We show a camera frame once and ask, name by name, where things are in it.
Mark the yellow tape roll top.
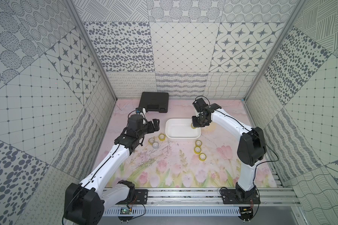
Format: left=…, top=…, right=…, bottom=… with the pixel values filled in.
left=195, top=140, right=202, bottom=147

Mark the white plastic storage box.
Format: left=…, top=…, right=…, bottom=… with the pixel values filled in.
left=165, top=118, right=201, bottom=140

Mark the yellow tape roll bottom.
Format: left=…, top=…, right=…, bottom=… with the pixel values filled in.
left=199, top=153, right=207, bottom=162

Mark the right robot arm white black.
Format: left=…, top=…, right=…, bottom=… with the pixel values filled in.
left=192, top=109, right=267, bottom=202

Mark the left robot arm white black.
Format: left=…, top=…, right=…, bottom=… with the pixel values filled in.
left=62, top=113, right=160, bottom=225

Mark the grey clear tape roll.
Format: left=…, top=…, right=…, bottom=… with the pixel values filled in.
left=152, top=142, right=160, bottom=149

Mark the black plastic tool case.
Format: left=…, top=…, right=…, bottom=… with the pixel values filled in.
left=139, top=92, right=169, bottom=113

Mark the left green circuit board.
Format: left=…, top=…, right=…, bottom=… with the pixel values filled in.
left=118, top=208, right=133, bottom=222

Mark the right black controller board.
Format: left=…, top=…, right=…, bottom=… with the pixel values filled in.
left=238, top=207, right=254, bottom=222

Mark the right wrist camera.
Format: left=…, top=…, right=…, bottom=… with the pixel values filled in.
left=193, top=98, right=221, bottom=113

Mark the aluminium mounting rail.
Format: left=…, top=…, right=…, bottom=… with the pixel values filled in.
left=99, top=188, right=300, bottom=209

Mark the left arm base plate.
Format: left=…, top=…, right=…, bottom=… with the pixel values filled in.
left=116, top=189, right=148, bottom=205

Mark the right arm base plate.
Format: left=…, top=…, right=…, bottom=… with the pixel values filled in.
left=219, top=188, right=261, bottom=205

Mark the white slotted cable duct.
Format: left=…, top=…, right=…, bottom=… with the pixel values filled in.
left=103, top=206, right=239, bottom=217

